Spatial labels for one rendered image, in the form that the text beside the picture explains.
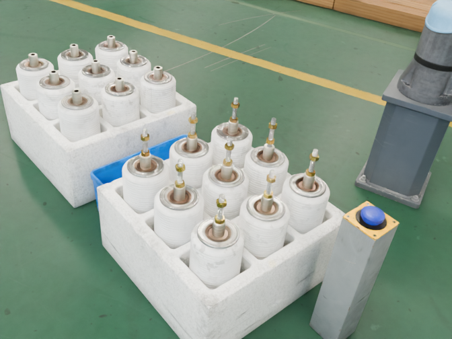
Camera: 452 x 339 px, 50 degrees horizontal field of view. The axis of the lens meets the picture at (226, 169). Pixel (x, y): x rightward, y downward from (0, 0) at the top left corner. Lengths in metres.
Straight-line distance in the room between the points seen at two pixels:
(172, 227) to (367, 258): 0.36
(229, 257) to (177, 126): 0.59
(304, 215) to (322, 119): 0.79
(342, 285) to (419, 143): 0.55
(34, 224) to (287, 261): 0.64
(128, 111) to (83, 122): 0.13
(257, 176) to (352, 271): 0.29
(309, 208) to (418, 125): 0.47
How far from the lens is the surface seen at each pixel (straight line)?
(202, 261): 0.87
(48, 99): 1.32
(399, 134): 1.37
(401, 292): 1.23
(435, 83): 1.32
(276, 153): 1.08
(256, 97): 1.82
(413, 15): 2.74
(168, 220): 0.93
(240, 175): 1.01
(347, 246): 0.89
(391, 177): 1.44
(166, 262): 0.92
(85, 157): 1.24
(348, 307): 0.97
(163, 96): 1.33
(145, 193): 1.00
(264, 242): 0.94
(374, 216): 0.86
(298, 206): 0.99
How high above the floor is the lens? 0.87
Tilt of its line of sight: 37 degrees down
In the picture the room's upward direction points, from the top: 6 degrees clockwise
